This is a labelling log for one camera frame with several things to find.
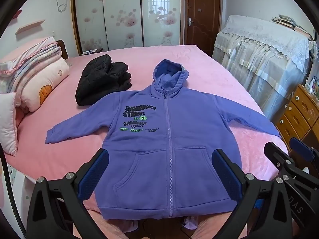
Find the brown wooden door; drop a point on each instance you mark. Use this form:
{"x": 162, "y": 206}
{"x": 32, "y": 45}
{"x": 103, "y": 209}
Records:
{"x": 201, "y": 17}

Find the folded flower print quilt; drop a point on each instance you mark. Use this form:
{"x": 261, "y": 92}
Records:
{"x": 42, "y": 84}

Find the wooden dresser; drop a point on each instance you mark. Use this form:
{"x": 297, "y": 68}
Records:
{"x": 296, "y": 114}

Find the purple zip hoodie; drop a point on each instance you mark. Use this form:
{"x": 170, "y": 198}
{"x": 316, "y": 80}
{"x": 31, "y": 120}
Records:
{"x": 149, "y": 154}

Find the lace covered furniture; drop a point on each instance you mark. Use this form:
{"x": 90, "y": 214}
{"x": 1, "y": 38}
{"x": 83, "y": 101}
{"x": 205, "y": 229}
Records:
{"x": 261, "y": 59}

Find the folded pink ruffled blanket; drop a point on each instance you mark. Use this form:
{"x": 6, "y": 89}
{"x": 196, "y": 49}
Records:
{"x": 30, "y": 52}

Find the wooden headboard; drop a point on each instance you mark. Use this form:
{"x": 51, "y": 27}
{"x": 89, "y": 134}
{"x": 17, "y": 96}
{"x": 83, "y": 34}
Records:
{"x": 63, "y": 49}

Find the stack of books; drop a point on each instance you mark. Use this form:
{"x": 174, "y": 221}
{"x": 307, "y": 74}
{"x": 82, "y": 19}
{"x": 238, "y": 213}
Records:
{"x": 289, "y": 23}

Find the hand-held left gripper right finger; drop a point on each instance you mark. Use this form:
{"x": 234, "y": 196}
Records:
{"x": 225, "y": 173}

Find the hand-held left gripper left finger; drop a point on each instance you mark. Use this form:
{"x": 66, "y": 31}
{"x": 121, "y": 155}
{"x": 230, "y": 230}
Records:
{"x": 96, "y": 173}

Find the pink bed sheet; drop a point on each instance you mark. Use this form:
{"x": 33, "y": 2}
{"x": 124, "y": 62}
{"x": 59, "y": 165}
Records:
{"x": 211, "y": 74}

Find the wooden wall shelf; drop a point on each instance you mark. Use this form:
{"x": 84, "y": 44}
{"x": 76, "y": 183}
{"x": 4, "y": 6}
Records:
{"x": 30, "y": 27}

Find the floral sliding door wardrobe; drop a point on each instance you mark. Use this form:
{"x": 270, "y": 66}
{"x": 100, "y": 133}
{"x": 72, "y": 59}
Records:
{"x": 119, "y": 12}

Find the folded black padded jacket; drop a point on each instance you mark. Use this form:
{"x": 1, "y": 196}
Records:
{"x": 99, "y": 79}

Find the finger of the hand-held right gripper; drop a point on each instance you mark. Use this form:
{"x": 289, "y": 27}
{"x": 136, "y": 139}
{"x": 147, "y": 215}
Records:
{"x": 279, "y": 159}
{"x": 302, "y": 149}

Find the pink pillow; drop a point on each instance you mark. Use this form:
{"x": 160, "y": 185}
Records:
{"x": 8, "y": 124}

